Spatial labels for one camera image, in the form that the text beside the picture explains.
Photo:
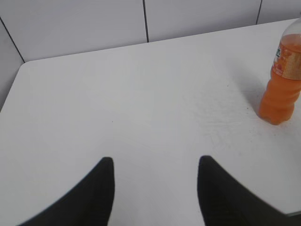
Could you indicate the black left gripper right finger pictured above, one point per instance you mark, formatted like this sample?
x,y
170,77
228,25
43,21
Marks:
x,y
224,201

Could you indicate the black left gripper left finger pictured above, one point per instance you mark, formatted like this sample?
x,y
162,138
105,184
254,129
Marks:
x,y
89,203

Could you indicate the orange drink plastic bottle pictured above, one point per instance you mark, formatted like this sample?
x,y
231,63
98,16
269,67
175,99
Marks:
x,y
284,86

